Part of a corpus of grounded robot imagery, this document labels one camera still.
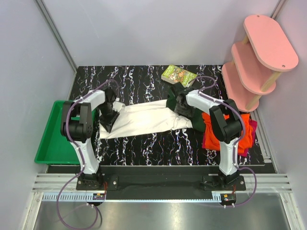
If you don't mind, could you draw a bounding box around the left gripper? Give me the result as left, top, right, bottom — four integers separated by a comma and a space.
98, 103, 120, 132

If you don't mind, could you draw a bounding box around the white and green t-shirt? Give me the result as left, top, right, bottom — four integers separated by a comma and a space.
99, 87, 206, 139

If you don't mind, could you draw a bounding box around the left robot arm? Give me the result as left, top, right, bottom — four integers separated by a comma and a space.
60, 87, 123, 190

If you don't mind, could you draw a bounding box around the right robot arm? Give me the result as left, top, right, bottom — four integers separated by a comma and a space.
168, 88, 245, 190

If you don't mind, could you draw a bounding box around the green paperback book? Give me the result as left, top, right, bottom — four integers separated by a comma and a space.
161, 65, 197, 88

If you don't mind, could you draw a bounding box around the green plastic tray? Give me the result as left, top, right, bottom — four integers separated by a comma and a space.
35, 101, 80, 165

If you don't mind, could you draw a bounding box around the magenta folded t-shirt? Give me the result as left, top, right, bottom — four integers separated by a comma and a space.
201, 118, 258, 158

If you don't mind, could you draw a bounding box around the pink three-tier shelf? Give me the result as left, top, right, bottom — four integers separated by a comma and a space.
222, 14, 299, 113

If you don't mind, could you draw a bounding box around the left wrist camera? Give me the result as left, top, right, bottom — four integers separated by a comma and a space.
113, 101, 125, 113

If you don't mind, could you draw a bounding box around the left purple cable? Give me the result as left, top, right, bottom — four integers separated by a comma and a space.
56, 79, 120, 230

